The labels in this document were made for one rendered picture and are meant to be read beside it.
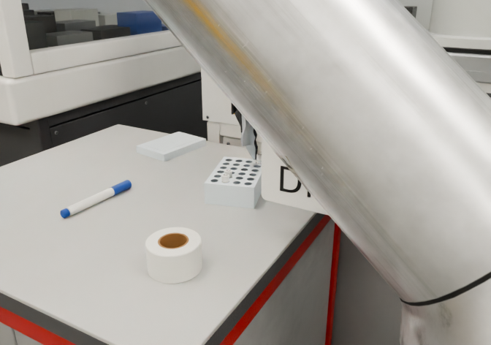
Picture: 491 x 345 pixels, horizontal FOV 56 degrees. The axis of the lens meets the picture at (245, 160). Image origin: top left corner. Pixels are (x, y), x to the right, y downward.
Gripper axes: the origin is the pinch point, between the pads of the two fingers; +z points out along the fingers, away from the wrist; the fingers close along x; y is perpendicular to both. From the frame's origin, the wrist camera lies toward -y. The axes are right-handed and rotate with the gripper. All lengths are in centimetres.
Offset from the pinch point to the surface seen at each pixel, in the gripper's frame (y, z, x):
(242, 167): 3.4, 1.9, -2.6
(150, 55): -52, -8, -44
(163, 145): -9.9, 4.0, -23.1
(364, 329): -12, 46, 23
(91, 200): 16.7, 4.5, -24.6
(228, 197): 11.5, 4.1, -3.0
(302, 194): 21.1, -2.2, 9.8
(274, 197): 19.9, -0.8, 5.8
